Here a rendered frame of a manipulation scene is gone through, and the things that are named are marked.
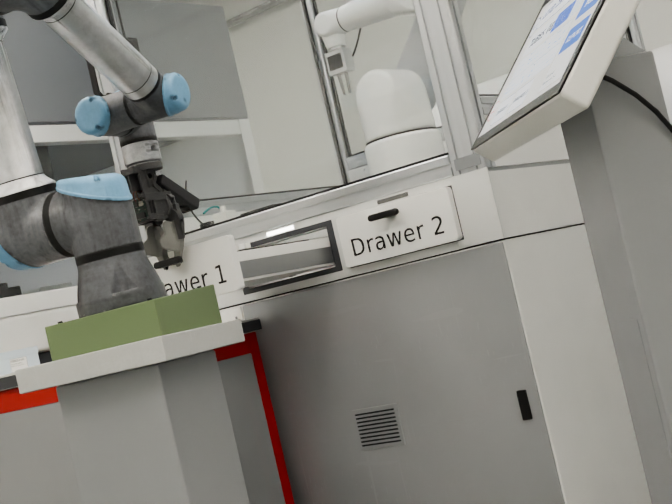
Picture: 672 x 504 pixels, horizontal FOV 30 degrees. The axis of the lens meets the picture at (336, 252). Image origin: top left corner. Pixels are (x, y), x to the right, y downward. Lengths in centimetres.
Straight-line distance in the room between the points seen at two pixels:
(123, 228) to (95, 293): 12
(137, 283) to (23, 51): 154
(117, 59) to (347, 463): 105
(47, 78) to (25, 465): 130
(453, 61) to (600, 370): 74
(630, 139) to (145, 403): 86
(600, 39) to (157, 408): 88
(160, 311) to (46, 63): 165
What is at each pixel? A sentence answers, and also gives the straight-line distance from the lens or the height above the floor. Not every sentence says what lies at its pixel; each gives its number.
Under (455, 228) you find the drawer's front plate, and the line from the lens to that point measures 252.
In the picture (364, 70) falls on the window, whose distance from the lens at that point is 267.
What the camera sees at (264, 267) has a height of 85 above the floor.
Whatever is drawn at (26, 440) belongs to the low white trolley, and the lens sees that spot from 259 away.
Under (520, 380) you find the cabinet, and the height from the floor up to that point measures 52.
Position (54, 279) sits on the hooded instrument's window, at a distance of 341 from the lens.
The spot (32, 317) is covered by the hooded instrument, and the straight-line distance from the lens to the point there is 332.
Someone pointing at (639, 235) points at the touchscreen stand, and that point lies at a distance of 197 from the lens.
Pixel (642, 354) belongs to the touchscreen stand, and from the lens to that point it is 200.
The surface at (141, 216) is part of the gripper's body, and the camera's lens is 249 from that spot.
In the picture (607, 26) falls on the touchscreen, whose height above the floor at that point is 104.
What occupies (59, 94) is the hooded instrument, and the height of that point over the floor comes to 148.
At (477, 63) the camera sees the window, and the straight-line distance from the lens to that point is 261.
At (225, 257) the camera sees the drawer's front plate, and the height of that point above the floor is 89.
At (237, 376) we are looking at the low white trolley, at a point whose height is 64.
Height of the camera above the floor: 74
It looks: 2 degrees up
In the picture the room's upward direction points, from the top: 13 degrees counter-clockwise
